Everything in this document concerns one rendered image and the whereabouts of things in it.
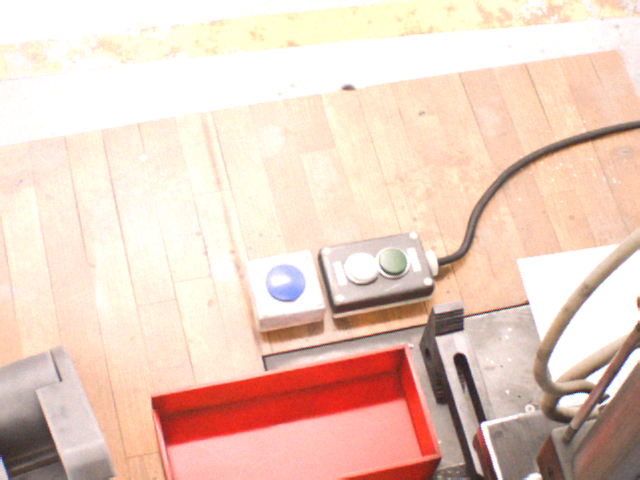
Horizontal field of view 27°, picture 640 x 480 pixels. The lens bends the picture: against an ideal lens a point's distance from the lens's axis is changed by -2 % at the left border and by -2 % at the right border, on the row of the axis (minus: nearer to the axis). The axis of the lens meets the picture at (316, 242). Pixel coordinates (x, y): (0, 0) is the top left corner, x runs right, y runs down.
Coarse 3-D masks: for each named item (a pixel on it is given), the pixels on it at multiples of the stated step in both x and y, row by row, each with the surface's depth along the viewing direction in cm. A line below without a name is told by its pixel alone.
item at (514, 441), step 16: (512, 416) 105; (528, 416) 105; (544, 416) 105; (480, 432) 105; (496, 432) 104; (512, 432) 104; (528, 432) 104; (544, 432) 105; (480, 448) 106; (496, 448) 104; (512, 448) 104; (528, 448) 104; (496, 464) 103; (512, 464) 103; (528, 464) 103
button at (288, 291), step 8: (280, 264) 133; (288, 264) 133; (272, 272) 133; (280, 272) 133; (288, 272) 133; (296, 272) 133; (272, 280) 132; (280, 280) 132; (288, 280) 132; (296, 280) 132; (304, 280) 133; (272, 288) 132; (280, 288) 132; (288, 288) 132; (296, 288) 132; (304, 288) 132; (272, 296) 132; (280, 296) 132; (288, 296) 132; (296, 296) 132
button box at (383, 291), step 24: (552, 144) 146; (360, 240) 136; (384, 240) 136; (408, 240) 137; (336, 264) 134; (408, 264) 135; (432, 264) 136; (336, 288) 133; (360, 288) 133; (384, 288) 134; (408, 288) 134; (432, 288) 134; (336, 312) 134; (360, 312) 135
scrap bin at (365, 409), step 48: (240, 384) 125; (288, 384) 128; (336, 384) 131; (384, 384) 131; (192, 432) 127; (240, 432) 128; (288, 432) 128; (336, 432) 128; (384, 432) 129; (432, 432) 123
